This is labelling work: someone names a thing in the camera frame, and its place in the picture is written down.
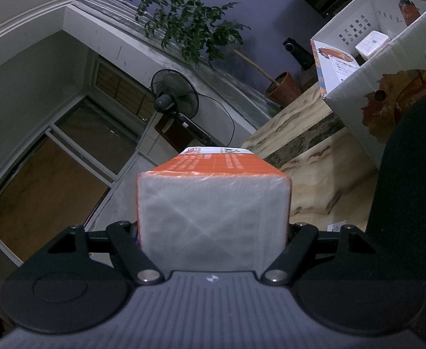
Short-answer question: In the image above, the white apple cardboard box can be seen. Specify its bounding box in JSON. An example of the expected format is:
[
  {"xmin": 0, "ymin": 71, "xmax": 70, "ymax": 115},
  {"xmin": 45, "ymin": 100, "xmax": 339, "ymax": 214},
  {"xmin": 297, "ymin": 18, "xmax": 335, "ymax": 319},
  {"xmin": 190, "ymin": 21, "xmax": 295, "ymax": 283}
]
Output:
[{"xmin": 311, "ymin": 0, "xmax": 426, "ymax": 165}]

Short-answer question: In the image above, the black standing fan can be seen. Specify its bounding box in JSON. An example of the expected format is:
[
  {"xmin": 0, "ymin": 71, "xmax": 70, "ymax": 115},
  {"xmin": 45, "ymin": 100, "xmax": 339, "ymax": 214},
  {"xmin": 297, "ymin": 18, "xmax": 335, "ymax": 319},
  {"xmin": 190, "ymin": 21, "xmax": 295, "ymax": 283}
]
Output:
[{"xmin": 151, "ymin": 69, "xmax": 224, "ymax": 147}]

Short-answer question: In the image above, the white table sticker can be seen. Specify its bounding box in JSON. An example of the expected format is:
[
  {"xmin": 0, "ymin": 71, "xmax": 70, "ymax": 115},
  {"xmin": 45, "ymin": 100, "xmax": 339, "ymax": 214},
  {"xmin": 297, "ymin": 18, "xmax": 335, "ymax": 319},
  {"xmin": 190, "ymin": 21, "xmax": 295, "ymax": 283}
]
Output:
[{"xmin": 327, "ymin": 221, "xmax": 346, "ymax": 232}]

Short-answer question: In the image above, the potted ficus tree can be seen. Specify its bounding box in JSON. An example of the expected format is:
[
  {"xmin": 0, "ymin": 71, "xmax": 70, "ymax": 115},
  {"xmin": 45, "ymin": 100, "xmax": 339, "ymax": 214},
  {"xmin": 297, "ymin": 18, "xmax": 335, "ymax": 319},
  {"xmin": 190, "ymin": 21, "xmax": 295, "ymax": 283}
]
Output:
[{"xmin": 125, "ymin": 0, "xmax": 302, "ymax": 107}]

